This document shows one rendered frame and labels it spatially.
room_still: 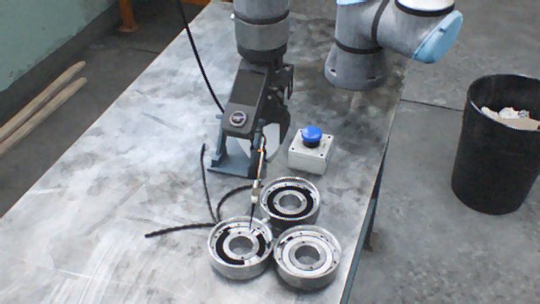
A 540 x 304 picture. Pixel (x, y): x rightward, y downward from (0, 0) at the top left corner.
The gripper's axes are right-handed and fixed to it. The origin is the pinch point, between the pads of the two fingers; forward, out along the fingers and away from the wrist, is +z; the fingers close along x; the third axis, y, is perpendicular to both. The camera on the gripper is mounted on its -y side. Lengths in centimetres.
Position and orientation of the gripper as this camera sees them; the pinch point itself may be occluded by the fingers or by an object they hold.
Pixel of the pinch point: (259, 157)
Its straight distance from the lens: 88.6
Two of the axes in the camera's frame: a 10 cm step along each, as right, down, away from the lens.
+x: -9.6, -1.8, 2.1
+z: 0.0, 7.5, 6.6
